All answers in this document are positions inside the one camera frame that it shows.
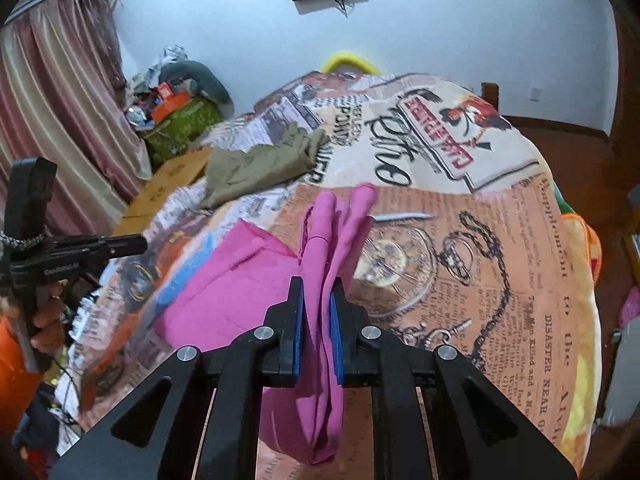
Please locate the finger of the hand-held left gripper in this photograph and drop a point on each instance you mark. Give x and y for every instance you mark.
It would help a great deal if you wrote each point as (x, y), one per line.
(125, 245)

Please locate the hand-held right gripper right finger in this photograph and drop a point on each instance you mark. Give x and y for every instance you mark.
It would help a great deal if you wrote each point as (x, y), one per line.
(337, 340)

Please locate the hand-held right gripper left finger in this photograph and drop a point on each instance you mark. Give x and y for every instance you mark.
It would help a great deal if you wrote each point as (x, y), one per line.
(299, 340)

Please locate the pink pants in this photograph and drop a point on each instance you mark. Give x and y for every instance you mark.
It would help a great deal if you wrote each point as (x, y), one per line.
(320, 240)

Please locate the person's left hand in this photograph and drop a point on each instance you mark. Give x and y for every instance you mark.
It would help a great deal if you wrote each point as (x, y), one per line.
(50, 325)

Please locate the brown cardboard box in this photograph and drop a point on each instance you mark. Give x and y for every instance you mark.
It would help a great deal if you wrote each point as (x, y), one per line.
(175, 170)

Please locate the striped pink curtain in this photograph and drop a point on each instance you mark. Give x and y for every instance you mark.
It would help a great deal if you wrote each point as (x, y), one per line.
(60, 110)

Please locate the orange box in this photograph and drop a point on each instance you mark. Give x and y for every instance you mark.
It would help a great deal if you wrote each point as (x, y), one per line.
(172, 105)

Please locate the olive green garment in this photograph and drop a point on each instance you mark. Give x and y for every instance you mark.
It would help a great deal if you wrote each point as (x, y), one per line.
(260, 165)

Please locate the printed blanket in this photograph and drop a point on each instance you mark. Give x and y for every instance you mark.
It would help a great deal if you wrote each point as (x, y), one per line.
(500, 270)

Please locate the grey plush toy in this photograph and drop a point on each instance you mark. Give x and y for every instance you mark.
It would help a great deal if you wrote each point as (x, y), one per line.
(207, 77)

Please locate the yellow orange fleece blanket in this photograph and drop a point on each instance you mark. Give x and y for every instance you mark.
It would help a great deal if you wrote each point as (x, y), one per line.
(582, 260)

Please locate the yellow hoop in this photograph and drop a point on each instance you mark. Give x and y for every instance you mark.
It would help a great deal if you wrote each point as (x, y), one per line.
(350, 56)

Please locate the white cabinet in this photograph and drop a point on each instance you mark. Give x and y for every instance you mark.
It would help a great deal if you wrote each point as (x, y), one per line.
(627, 375)

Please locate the pink plush item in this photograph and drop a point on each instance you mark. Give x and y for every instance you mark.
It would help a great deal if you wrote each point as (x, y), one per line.
(631, 307)

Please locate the wooden bed post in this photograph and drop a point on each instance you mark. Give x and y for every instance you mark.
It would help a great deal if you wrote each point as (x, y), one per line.
(490, 96)

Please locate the white wall socket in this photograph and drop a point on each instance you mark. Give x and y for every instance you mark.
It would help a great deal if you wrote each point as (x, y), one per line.
(535, 94)

